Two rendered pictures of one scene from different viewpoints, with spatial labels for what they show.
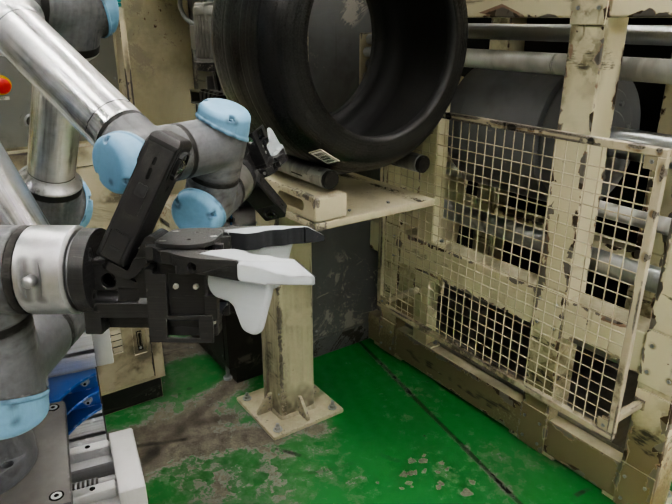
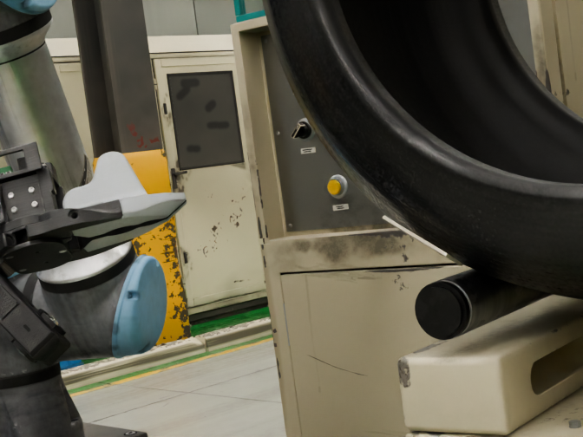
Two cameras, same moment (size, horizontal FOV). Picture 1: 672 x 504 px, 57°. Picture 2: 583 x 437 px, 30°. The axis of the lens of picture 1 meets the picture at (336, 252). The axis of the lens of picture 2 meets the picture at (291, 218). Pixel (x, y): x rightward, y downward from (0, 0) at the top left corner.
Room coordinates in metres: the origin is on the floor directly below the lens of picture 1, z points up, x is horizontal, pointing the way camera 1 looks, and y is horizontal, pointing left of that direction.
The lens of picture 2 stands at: (1.00, -0.73, 1.03)
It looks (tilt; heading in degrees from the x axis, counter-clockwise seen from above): 3 degrees down; 72
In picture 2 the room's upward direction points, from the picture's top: 8 degrees counter-clockwise
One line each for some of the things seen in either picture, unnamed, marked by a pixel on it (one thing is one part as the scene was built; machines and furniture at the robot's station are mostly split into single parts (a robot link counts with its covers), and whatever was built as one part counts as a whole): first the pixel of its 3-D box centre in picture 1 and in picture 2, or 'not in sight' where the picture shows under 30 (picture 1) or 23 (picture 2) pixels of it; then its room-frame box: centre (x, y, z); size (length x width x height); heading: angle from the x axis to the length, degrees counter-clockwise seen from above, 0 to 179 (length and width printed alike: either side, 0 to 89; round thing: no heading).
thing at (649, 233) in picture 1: (483, 248); not in sight; (1.57, -0.40, 0.65); 0.90 x 0.02 x 0.70; 35
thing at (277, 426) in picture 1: (289, 401); not in sight; (1.77, 0.16, 0.02); 0.27 x 0.27 x 0.04; 35
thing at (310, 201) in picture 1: (291, 191); (545, 345); (1.49, 0.11, 0.83); 0.36 x 0.09 x 0.06; 35
